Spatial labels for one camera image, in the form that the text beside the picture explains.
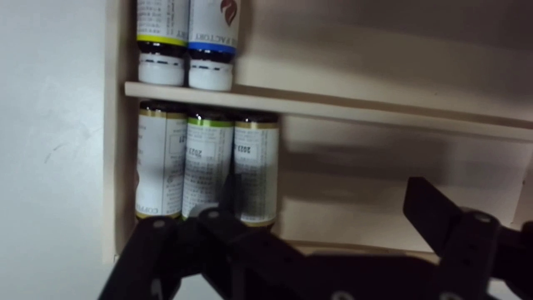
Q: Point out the light wooden two-compartment tray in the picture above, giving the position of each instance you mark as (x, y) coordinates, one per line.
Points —
(388, 55)

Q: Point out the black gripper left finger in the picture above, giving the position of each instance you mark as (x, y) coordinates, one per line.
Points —
(183, 255)

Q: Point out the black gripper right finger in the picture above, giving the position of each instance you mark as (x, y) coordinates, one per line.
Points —
(476, 255)

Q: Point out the white bottle with yellow band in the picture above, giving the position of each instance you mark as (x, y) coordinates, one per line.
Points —
(161, 27)

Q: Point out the white bottle with green band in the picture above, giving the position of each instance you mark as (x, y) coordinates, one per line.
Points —
(206, 160)

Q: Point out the white bottle with blue band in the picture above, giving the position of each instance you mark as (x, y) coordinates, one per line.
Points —
(213, 33)

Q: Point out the white bottle with olive band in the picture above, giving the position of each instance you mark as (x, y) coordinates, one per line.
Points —
(160, 160)
(256, 167)

